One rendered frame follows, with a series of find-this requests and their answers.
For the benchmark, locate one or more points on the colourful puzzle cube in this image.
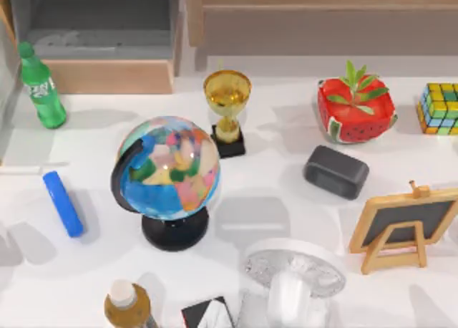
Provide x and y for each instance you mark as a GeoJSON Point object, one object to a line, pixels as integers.
{"type": "Point", "coordinates": [440, 109]}

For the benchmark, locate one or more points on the pulled-out drawer with grey inside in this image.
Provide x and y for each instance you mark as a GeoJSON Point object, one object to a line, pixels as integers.
{"type": "Point", "coordinates": [96, 23]}

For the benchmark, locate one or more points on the dark grey rounded box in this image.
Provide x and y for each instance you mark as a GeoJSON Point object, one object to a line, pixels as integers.
{"type": "Point", "coordinates": [336, 171]}

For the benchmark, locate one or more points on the pale wooden drawer front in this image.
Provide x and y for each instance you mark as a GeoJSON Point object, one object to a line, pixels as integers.
{"type": "Point", "coordinates": [107, 76]}

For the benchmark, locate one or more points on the wooden open shelf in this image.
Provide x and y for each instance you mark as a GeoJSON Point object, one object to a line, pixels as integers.
{"type": "Point", "coordinates": [322, 16]}

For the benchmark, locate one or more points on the black and white box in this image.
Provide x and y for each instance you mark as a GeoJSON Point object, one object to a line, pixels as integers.
{"type": "Point", "coordinates": [207, 313]}

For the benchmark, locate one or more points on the colourful globe on black stand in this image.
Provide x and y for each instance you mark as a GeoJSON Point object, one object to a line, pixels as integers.
{"type": "Point", "coordinates": [168, 177]}

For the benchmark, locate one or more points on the green bottle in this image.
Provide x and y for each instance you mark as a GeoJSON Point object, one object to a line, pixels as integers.
{"type": "Point", "coordinates": [41, 91]}

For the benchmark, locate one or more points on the gold trophy with black base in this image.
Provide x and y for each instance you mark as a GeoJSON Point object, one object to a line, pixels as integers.
{"type": "Point", "coordinates": [227, 106]}

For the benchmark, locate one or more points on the brown bottle with white cap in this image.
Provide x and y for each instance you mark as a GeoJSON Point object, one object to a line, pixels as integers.
{"type": "Point", "coordinates": [127, 306]}

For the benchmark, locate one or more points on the wooden framed blackboard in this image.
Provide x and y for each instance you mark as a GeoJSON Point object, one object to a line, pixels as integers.
{"type": "Point", "coordinates": [404, 224]}

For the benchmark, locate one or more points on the white desk fan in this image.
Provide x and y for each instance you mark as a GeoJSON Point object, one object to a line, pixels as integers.
{"type": "Point", "coordinates": [297, 281]}

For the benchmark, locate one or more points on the watermelon plant pot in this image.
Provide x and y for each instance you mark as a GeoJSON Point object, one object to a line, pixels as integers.
{"type": "Point", "coordinates": [354, 113]}

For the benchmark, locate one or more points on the blue cylinder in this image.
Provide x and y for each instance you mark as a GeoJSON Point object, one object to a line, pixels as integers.
{"type": "Point", "coordinates": [62, 203]}

